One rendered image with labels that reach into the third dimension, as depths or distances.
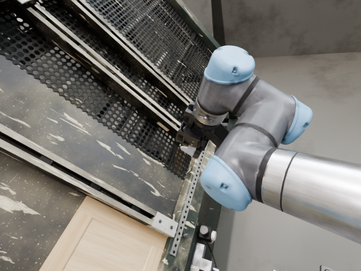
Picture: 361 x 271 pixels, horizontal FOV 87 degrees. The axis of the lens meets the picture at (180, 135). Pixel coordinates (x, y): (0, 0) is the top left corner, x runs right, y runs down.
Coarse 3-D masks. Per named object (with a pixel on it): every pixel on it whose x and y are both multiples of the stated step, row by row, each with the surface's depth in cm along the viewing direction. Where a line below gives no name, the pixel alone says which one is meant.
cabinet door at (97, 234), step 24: (96, 216) 72; (120, 216) 77; (72, 240) 65; (96, 240) 70; (120, 240) 75; (144, 240) 80; (48, 264) 60; (72, 264) 63; (96, 264) 68; (120, 264) 72; (144, 264) 78
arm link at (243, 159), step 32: (256, 128) 27; (224, 160) 25; (256, 160) 23; (288, 160) 21; (320, 160) 20; (224, 192) 24; (256, 192) 23; (288, 192) 20; (320, 192) 18; (352, 192) 17; (320, 224) 19; (352, 224) 17
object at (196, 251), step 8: (200, 224) 102; (200, 232) 98; (208, 232) 96; (192, 240) 91; (200, 240) 104; (208, 240) 96; (192, 248) 92; (200, 248) 94; (192, 256) 93; (200, 256) 92; (192, 264) 90; (200, 264) 87; (208, 264) 87
